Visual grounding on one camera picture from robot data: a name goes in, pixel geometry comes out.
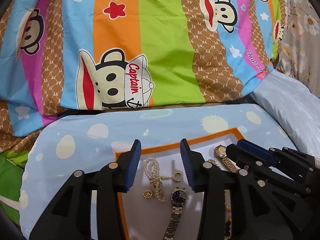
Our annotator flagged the silver link wristwatch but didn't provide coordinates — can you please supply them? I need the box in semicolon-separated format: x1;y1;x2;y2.
163;187;189;239

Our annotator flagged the colourful monkey print quilt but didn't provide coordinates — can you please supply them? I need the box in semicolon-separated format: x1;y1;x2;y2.
1;0;286;139

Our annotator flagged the gold hoop earring with pearl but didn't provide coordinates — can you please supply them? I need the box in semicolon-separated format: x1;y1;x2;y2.
160;172;182;182

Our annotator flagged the hoop earring with pink discs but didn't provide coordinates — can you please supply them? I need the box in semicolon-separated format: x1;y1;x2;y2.
208;159;221;169

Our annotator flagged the gold wristwatch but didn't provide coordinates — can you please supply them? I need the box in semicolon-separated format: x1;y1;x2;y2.
214;145;238;173

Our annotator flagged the black bead bracelet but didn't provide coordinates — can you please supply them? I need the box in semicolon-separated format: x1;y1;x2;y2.
224;216;232;240

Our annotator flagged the pale blue pillow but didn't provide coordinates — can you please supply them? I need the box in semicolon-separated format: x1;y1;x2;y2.
251;70;319;157

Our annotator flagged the green cushion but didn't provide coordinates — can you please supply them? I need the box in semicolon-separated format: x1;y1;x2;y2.
1;150;27;226

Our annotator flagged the grey floral fabric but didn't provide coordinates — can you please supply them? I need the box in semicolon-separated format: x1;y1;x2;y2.
276;0;319;97

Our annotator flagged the white pearl bracelet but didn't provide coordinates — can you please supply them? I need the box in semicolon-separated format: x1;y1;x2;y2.
142;157;167;203

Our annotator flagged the gold chain bangle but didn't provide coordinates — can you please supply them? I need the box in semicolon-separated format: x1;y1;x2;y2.
224;190;231;212

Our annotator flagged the orange shallow cardboard box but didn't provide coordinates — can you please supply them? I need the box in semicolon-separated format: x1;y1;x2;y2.
114;127;296;240

